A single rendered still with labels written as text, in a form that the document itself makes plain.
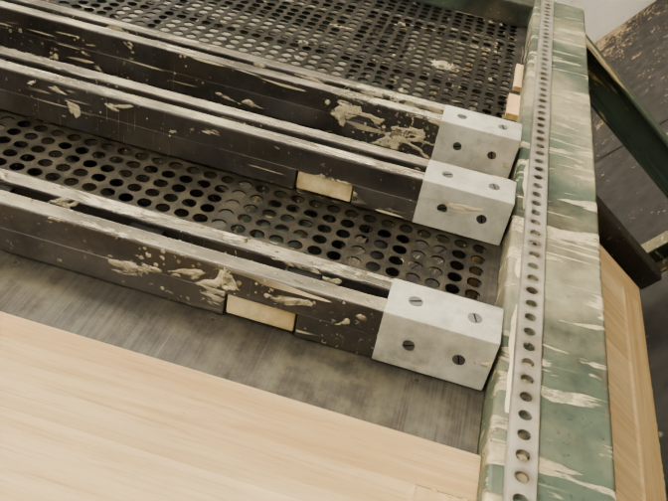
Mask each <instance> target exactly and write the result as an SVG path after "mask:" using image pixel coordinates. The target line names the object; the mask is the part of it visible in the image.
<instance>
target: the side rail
mask: <svg viewBox="0 0 668 501"><path fill-rule="evenodd" d="M418 1H422V2H426V3H430V4H434V5H438V6H442V7H446V8H450V9H455V10H459V11H463V12H467V13H471V14H475V15H479V16H483V17H487V18H491V19H495V20H499V21H504V22H508V23H512V24H516V25H520V26H524V27H527V26H526V25H527V21H528V18H529V15H530V12H531V10H533V8H534V0H418Z"/></svg>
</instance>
